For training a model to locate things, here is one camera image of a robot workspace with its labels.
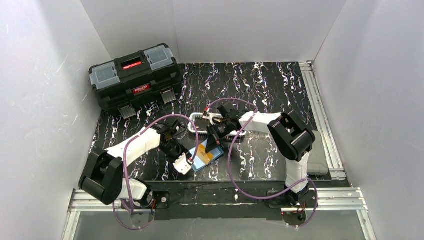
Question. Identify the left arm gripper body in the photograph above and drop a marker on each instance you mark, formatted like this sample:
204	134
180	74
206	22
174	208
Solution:
175	149

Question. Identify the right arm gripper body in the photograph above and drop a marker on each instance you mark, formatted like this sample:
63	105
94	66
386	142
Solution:
215	134

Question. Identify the white plastic basket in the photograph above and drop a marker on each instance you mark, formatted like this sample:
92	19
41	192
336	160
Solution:
191	127

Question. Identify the orange credit card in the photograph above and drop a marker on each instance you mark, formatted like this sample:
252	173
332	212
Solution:
206	158

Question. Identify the blue leather card holder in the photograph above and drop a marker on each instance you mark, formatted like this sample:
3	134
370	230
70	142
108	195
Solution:
199	165

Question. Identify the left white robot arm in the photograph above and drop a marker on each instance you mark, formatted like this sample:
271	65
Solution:
106	176

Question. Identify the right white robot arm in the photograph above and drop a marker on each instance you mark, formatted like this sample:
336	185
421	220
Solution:
293	138

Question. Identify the black red toolbox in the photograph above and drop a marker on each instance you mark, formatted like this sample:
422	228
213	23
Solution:
125	84

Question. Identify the grey flat case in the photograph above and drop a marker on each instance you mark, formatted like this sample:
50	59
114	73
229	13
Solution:
317	161

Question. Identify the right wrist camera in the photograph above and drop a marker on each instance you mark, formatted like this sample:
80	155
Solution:
207	114

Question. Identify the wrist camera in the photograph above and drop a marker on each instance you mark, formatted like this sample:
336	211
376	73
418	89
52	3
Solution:
184	164
207	114

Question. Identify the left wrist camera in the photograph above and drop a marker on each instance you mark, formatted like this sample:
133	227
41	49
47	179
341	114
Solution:
184	164

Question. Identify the aluminium frame rail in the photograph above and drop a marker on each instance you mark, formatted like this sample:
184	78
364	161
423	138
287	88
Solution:
340	199

